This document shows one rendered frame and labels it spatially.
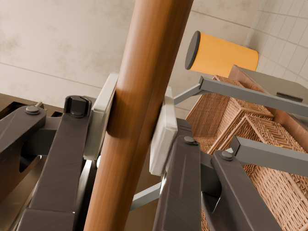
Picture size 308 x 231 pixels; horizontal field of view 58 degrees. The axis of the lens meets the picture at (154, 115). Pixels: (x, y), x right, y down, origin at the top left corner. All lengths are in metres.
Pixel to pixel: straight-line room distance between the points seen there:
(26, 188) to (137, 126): 1.11
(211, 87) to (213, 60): 1.85
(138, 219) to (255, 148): 0.72
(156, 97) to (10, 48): 3.76
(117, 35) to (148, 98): 3.34
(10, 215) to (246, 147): 0.85
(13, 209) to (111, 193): 0.99
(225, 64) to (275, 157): 2.35
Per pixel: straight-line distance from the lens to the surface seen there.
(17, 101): 1.96
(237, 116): 1.23
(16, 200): 1.22
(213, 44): 2.93
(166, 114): 0.15
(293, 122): 1.17
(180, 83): 3.61
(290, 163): 0.68
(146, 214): 1.24
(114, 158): 0.18
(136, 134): 0.17
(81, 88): 3.73
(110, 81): 0.18
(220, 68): 2.97
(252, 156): 0.64
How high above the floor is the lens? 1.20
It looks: 6 degrees down
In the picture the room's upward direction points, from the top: 76 degrees counter-clockwise
